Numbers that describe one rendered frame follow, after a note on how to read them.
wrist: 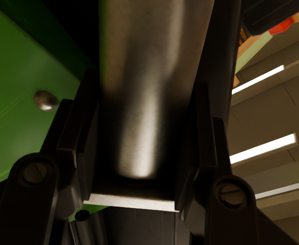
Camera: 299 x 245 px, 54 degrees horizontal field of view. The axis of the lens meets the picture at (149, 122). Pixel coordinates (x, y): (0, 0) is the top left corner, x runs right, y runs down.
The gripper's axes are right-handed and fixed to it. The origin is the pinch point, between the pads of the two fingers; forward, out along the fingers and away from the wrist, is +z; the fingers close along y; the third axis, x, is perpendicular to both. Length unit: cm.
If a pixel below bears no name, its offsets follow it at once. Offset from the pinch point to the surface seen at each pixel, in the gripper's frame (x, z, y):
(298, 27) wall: -353, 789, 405
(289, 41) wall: -395, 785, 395
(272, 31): -139, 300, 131
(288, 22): -125, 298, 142
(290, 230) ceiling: -355, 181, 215
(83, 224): -9.9, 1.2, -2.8
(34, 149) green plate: -4.8, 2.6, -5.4
